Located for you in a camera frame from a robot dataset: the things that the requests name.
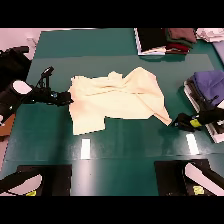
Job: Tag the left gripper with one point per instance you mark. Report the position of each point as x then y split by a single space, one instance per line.
61 98

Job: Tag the purple garment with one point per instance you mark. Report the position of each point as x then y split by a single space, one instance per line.
210 83

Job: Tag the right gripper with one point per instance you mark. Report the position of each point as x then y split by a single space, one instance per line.
186 122

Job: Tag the brown garment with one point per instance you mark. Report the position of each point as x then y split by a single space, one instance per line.
182 33

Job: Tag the black garment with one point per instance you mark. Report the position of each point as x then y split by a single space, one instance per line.
151 37

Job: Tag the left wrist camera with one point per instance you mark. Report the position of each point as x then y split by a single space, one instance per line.
46 72

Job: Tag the red garment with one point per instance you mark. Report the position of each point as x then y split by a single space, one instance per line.
177 49

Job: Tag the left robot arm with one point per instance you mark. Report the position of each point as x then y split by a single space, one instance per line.
12 96

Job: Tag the dark green garment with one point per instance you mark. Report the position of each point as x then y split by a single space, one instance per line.
178 42

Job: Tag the cream T-shirt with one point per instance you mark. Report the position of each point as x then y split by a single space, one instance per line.
116 101

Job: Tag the grey garment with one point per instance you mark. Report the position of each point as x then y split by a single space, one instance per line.
196 97

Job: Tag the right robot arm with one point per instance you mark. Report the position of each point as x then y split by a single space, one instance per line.
213 115

